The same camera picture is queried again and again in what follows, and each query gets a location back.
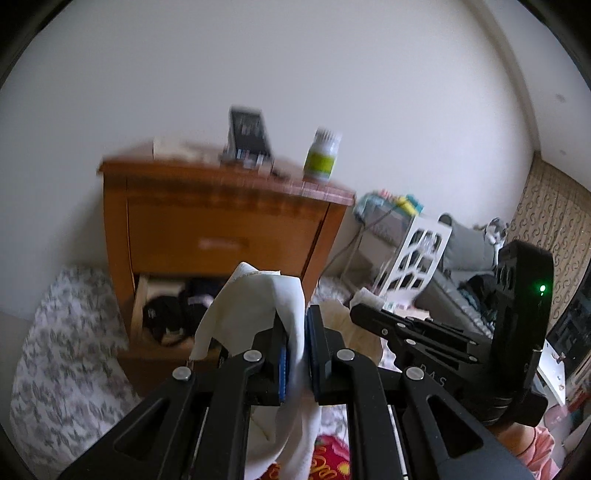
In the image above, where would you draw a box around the red printed blanket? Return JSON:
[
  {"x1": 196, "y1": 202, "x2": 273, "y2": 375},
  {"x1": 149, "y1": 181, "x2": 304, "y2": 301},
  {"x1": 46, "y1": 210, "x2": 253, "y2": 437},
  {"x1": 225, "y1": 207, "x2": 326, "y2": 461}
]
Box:
[{"x1": 268, "y1": 434, "x2": 352, "y2": 480}]

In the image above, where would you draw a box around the grey floral bedding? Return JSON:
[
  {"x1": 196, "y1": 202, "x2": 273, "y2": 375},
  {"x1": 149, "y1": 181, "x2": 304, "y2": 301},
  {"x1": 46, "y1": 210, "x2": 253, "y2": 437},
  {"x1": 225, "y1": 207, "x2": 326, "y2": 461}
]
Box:
[{"x1": 9, "y1": 265, "x2": 145, "y2": 464}]

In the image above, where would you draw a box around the black box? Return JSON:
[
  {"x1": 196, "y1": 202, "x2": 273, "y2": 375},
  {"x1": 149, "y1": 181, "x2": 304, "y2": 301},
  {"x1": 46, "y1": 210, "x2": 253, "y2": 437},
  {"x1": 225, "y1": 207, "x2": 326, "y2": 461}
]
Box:
[{"x1": 220, "y1": 106, "x2": 276, "y2": 172}]

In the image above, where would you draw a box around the grey cable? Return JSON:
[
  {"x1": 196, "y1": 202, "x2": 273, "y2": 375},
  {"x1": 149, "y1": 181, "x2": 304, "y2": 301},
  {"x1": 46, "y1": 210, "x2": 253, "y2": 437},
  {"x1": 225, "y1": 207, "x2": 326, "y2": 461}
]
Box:
[{"x1": 323, "y1": 203, "x2": 399, "y2": 280}]

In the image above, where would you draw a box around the white lattice rack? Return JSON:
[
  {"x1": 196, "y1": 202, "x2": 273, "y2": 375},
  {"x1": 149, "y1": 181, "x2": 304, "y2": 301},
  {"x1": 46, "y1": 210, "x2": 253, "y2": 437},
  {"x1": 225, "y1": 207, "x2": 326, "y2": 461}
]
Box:
[{"x1": 372, "y1": 215, "x2": 453, "y2": 301}]

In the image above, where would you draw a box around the wooden nightstand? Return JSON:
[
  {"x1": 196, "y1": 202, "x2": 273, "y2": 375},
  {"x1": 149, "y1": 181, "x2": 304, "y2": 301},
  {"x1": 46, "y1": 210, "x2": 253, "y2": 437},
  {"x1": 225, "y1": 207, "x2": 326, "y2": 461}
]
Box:
[{"x1": 98, "y1": 143, "x2": 356, "y2": 398}]

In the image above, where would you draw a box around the person's right forearm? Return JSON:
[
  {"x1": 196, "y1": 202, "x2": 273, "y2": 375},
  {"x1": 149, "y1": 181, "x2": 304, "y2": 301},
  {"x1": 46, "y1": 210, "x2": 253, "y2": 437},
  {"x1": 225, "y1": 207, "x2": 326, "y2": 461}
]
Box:
[{"x1": 489, "y1": 422, "x2": 557, "y2": 469}]

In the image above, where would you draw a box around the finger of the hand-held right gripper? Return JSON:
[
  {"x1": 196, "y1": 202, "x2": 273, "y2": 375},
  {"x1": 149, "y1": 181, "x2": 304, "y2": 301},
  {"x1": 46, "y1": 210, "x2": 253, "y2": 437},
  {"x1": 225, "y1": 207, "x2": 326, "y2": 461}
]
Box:
[
  {"x1": 349, "y1": 302, "x2": 476, "y2": 354},
  {"x1": 383, "y1": 335, "x2": 490, "y2": 367}
]

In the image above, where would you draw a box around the grey cushion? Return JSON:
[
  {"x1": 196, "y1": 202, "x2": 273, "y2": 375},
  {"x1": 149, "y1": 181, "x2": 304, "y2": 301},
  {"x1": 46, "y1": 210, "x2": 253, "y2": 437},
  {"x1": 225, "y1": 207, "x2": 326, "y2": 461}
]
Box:
[{"x1": 438, "y1": 213, "x2": 500, "y2": 274}]

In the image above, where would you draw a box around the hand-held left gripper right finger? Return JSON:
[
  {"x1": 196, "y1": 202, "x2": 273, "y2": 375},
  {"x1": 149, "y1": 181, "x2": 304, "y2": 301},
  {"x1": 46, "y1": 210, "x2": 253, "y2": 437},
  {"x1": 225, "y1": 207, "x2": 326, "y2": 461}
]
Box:
[{"x1": 305, "y1": 305, "x2": 532, "y2": 480}]

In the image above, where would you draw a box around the black screen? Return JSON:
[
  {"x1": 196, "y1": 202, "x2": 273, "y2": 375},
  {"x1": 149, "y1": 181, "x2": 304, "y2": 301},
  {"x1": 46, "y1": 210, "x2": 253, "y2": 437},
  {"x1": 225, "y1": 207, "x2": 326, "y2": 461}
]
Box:
[{"x1": 547, "y1": 277, "x2": 591, "y2": 376}]

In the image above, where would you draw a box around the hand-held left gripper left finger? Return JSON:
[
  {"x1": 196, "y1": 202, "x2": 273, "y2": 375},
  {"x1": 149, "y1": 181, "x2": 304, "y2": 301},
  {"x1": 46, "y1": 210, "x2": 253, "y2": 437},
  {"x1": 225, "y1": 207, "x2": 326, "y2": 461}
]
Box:
[{"x1": 58, "y1": 311, "x2": 291, "y2": 480}]

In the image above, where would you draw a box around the beige patterned curtain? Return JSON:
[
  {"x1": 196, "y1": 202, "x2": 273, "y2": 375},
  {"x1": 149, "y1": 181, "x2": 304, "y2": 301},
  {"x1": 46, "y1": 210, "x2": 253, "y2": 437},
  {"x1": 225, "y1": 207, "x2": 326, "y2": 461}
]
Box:
[{"x1": 505, "y1": 152, "x2": 591, "y2": 333}]

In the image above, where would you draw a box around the white cloth garment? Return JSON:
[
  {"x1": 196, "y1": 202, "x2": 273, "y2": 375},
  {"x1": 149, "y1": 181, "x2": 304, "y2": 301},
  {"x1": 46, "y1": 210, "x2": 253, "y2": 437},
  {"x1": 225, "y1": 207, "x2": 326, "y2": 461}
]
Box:
[{"x1": 190, "y1": 261, "x2": 321, "y2": 480}]

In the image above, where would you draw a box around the grey striped fabric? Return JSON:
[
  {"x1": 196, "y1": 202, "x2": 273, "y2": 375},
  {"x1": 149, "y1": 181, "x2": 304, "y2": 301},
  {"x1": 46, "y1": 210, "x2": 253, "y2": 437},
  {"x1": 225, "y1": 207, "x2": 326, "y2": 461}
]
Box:
[{"x1": 413, "y1": 270, "x2": 496, "y2": 340}]

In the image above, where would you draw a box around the white book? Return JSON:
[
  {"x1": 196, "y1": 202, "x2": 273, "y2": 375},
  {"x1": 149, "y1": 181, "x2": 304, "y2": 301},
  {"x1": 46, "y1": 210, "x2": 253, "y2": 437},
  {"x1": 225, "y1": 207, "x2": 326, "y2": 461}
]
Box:
[{"x1": 152, "y1": 137, "x2": 223, "y2": 163}]

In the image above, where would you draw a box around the small white cloth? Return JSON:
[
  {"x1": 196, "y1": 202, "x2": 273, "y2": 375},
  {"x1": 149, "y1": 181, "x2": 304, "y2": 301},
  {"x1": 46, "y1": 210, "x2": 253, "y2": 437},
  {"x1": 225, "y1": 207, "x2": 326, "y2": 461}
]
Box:
[{"x1": 349, "y1": 288, "x2": 386, "y2": 311}]

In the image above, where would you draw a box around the grey white plush toy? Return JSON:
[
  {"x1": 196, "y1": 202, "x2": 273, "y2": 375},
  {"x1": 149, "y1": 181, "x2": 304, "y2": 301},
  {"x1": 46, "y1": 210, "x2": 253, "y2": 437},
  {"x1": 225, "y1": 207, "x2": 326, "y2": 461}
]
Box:
[{"x1": 479, "y1": 217, "x2": 511, "y2": 246}]

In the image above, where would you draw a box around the white bottle with green label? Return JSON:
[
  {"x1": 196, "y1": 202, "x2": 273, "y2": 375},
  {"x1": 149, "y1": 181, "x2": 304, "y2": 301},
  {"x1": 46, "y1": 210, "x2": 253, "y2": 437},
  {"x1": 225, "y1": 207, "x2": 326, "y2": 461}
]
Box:
[{"x1": 302, "y1": 128, "x2": 343, "y2": 182}]

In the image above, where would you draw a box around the pile of colourful items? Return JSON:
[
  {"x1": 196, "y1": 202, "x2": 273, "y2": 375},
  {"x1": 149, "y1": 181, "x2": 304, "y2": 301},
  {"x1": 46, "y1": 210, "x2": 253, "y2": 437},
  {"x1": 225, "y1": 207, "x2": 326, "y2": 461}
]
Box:
[{"x1": 355, "y1": 188, "x2": 424, "y2": 219}]

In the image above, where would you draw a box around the grey storage box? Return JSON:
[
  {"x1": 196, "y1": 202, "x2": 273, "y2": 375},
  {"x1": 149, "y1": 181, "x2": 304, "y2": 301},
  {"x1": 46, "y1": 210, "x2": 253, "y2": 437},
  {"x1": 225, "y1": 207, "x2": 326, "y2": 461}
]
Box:
[{"x1": 359, "y1": 208, "x2": 417, "y2": 252}]

